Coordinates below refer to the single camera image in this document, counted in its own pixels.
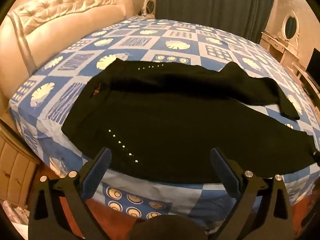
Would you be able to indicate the cream television cabinet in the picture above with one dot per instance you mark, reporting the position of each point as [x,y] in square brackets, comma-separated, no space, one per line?
[303,76]

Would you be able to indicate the blue patterned bed sheet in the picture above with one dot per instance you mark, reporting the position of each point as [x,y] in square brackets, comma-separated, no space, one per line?
[180,45]

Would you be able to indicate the cream tufted headboard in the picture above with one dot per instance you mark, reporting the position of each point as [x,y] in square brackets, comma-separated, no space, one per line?
[62,30]

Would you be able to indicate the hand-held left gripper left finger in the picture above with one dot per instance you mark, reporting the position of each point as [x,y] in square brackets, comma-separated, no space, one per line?
[96,175]

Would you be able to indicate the cream dressing table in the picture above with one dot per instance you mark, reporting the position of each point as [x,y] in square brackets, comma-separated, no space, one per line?
[273,46]

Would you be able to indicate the black pants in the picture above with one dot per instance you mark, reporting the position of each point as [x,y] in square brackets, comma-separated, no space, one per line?
[162,117]

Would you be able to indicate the black television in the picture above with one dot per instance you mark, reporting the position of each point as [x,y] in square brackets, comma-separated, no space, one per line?
[314,65]

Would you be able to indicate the dark green curtain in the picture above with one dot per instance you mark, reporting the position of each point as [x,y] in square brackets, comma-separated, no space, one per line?
[212,2]

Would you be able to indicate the oval vanity mirror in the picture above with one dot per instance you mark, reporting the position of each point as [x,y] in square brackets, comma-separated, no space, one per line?
[291,26]

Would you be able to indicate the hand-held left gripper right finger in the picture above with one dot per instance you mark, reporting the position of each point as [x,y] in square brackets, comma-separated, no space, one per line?
[226,173]

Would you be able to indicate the cream nightstand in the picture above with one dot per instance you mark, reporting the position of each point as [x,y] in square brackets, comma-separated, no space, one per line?
[15,170]

